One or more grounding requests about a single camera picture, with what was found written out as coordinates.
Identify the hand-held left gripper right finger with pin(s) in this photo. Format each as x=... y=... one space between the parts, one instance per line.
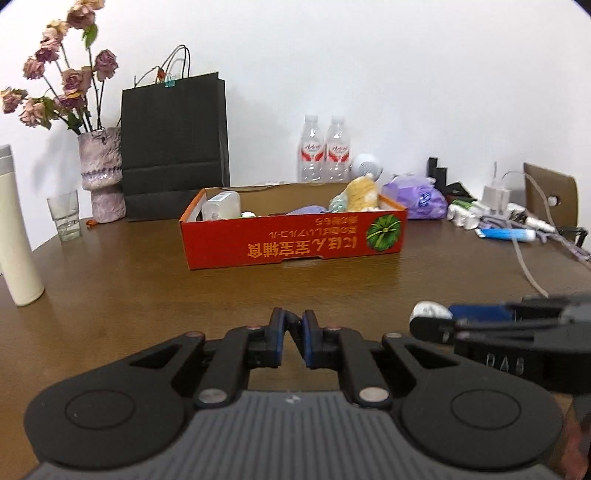
x=310 y=341

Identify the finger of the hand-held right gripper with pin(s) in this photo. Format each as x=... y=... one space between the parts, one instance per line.
x=482 y=312
x=429 y=330

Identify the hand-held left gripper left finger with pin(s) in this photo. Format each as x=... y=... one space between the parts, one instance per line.
x=278 y=339

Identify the small black object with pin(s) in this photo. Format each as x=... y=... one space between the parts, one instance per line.
x=294 y=330

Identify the small white object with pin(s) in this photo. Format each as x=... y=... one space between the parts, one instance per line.
x=430 y=310

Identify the orange cardboard box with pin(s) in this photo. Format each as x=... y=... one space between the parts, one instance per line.
x=295 y=242

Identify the purple cloth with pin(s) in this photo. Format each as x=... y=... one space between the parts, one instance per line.
x=307 y=210

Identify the white rectangular plastic bottle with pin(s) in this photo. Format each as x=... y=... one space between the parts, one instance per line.
x=221 y=206

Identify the yellow plush toy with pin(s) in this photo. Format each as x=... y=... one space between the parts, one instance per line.
x=362 y=194

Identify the blue tube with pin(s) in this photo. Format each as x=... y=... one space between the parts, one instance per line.
x=505 y=234

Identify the white and green tubes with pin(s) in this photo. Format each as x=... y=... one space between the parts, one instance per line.
x=463 y=213

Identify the purple tissue pack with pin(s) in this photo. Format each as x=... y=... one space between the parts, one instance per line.
x=415 y=198

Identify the brown board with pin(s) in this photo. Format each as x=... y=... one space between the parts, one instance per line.
x=551 y=194

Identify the pale green item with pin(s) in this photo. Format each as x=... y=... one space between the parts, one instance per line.
x=338 y=202

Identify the black upright stand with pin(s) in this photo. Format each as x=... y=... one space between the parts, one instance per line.
x=437 y=175

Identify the white robot toy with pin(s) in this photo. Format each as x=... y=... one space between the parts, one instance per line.
x=367 y=166

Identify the clear water bottle red label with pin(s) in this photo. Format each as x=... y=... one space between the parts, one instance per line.
x=338 y=152
x=312 y=152

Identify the black paper bag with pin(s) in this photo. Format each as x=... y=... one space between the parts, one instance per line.
x=175 y=147

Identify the mottled pink ceramic vase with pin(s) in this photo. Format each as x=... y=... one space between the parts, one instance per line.
x=101 y=175

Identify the clear drinking glass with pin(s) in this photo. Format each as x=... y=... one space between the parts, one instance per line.
x=65 y=217

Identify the teal binder clip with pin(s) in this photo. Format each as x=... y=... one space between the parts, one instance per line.
x=170 y=82

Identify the cream thermos bottle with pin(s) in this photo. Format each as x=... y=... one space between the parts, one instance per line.
x=18 y=230

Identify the red orange tag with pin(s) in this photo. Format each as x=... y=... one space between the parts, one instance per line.
x=160 y=74

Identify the dried pink flower bouquet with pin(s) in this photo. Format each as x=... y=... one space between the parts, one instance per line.
x=69 y=87

